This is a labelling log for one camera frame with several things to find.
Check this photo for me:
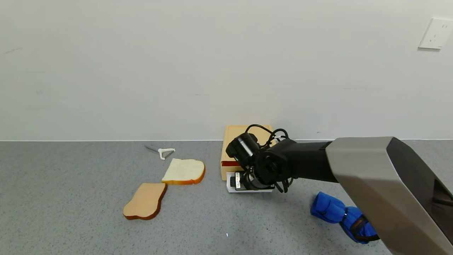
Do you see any white wall outlet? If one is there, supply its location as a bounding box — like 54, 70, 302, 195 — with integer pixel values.
418, 18, 453, 50

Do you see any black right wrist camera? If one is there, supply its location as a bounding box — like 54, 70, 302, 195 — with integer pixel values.
226, 133, 261, 168

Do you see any white peeler with grey handle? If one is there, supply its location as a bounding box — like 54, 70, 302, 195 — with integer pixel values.
144, 145, 176, 161

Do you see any blue cloth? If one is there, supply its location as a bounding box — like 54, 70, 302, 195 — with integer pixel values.
310, 192, 380, 244

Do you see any white bread slice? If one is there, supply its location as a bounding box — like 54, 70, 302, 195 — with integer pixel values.
162, 158, 206, 186

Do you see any brown toast slice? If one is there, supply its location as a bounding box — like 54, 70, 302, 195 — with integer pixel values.
123, 183, 168, 220

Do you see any yellow drawer cabinet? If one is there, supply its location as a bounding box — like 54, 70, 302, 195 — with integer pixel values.
220, 125, 281, 181

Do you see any black cable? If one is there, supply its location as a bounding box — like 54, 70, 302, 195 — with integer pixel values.
247, 124, 295, 194

